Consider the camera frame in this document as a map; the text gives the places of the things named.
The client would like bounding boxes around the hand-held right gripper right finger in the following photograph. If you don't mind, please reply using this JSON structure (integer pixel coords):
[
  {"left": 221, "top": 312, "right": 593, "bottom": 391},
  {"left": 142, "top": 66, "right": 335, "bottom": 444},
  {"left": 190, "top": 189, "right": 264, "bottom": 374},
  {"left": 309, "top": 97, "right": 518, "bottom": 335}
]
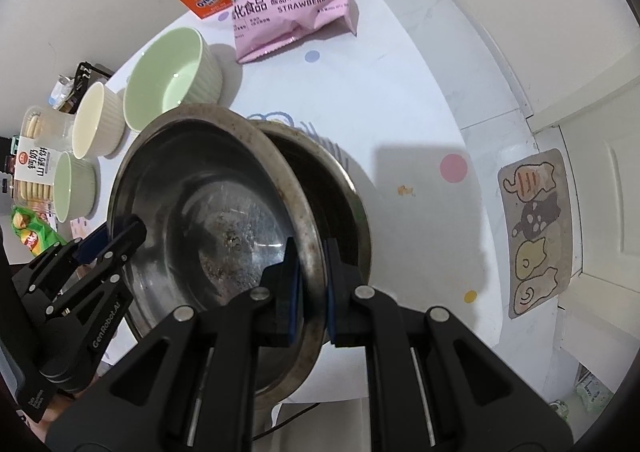
[{"left": 322, "top": 238, "right": 576, "bottom": 452}]

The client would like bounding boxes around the printed white tablecloth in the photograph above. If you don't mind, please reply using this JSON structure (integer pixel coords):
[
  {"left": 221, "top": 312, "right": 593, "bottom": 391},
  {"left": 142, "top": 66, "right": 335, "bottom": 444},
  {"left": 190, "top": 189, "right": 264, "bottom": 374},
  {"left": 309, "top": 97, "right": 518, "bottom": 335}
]
[{"left": 70, "top": 0, "right": 506, "bottom": 405}]

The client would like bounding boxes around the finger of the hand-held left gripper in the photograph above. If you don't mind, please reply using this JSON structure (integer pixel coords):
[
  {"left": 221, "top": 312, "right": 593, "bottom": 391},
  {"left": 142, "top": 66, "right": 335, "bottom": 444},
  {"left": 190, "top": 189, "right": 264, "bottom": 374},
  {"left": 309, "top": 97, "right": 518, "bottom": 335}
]
[
  {"left": 10, "top": 224, "right": 112, "bottom": 305},
  {"left": 30, "top": 214, "right": 148, "bottom": 378}
]

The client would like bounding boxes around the large green ribbed bowl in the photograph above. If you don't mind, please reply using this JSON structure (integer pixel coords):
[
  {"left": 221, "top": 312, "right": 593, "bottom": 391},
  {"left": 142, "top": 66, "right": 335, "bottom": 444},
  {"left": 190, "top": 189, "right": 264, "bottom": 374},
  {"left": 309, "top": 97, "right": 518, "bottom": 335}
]
[{"left": 122, "top": 27, "right": 224, "bottom": 134}]

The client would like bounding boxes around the clear plastic biscuit container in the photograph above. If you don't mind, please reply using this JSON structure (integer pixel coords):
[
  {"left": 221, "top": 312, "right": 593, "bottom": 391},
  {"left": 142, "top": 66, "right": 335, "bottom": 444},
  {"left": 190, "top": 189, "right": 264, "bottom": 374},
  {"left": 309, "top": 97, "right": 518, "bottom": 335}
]
[{"left": 10, "top": 104, "right": 76, "bottom": 214}]

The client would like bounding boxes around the small green ribbed bowl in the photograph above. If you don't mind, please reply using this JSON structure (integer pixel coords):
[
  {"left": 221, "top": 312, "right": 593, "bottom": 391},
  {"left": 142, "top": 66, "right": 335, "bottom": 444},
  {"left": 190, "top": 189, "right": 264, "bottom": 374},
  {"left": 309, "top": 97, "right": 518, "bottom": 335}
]
[{"left": 52, "top": 151, "right": 101, "bottom": 224}]

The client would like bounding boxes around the white ribbed bowl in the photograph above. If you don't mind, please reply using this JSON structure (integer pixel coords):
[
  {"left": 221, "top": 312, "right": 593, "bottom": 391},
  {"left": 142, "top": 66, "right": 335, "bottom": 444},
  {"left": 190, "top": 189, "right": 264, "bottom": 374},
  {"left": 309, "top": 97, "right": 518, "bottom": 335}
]
[{"left": 71, "top": 81, "right": 127, "bottom": 161}]

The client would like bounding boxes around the green chip bag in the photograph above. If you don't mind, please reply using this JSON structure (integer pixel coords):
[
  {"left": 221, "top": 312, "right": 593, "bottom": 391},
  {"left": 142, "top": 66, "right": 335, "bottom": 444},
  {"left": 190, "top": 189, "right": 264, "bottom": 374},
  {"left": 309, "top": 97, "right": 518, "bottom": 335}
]
[{"left": 11, "top": 206, "right": 69, "bottom": 254}]

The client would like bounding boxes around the cat print floor mat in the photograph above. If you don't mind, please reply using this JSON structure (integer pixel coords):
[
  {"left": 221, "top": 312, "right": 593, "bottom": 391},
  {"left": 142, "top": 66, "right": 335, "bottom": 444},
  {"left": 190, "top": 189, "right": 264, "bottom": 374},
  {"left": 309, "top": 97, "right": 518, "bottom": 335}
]
[{"left": 497, "top": 148, "right": 586, "bottom": 319}]

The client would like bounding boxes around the black cable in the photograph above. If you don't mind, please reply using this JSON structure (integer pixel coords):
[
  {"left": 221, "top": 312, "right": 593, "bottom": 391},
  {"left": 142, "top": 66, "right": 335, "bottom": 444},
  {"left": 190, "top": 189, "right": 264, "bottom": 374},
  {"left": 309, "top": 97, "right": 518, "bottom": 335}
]
[{"left": 250, "top": 401, "right": 322, "bottom": 442}]

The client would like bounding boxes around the white door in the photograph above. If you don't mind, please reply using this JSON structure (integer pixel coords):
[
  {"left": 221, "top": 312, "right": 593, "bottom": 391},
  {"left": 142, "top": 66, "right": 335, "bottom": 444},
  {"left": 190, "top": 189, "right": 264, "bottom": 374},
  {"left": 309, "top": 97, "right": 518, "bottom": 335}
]
[{"left": 530, "top": 118, "right": 640, "bottom": 293}]

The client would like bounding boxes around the black wire rack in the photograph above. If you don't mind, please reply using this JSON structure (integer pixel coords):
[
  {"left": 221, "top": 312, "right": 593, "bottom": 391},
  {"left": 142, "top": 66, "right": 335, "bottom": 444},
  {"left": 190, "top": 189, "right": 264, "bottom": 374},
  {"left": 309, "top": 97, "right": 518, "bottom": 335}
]
[{"left": 75, "top": 62, "right": 114, "bottom": 87}]

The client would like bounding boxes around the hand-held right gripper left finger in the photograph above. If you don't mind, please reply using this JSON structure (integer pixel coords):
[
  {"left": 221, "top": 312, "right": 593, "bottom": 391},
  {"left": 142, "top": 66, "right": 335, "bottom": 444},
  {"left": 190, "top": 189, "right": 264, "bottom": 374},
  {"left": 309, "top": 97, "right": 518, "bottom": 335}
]
[{"left": 45, "top": 237, "right": 307, "bottom": 452}]

